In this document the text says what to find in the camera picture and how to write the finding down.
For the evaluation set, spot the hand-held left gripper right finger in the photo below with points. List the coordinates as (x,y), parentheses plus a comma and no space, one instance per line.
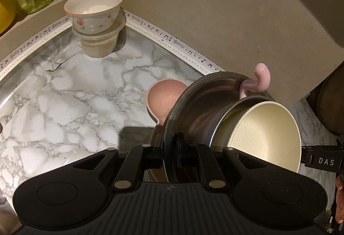
(182,149)

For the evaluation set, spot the floral ceramic bowl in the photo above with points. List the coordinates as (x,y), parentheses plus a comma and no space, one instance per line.
(91,19)

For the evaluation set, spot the yellow mug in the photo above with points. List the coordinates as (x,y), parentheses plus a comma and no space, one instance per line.
(5,11)

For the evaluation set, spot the clear plastic container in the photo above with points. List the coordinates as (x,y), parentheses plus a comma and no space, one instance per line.
(99,45)

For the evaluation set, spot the pink steel-lined bowl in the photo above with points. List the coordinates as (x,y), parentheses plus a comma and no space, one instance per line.
(207,119)

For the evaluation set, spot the music note edge tape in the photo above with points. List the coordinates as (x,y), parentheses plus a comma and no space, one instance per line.
(161,34)

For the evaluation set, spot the round wooden cutting board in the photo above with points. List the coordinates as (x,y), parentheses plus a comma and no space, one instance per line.
(330,106)

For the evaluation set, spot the person's right hand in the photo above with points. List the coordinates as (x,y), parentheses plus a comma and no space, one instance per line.
(340,197)

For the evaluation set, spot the pink bear-shaped plate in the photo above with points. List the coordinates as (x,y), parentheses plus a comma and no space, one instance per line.
(164,95)

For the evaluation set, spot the cream bowl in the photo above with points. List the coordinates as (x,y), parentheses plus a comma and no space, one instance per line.
(263,132)

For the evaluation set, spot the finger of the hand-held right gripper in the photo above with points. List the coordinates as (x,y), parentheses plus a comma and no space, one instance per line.
(306,157)

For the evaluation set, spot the plain steel bowl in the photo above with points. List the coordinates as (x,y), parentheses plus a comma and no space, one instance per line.
(182,106)

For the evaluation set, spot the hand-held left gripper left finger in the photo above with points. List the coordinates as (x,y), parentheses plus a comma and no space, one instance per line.
(157,155)

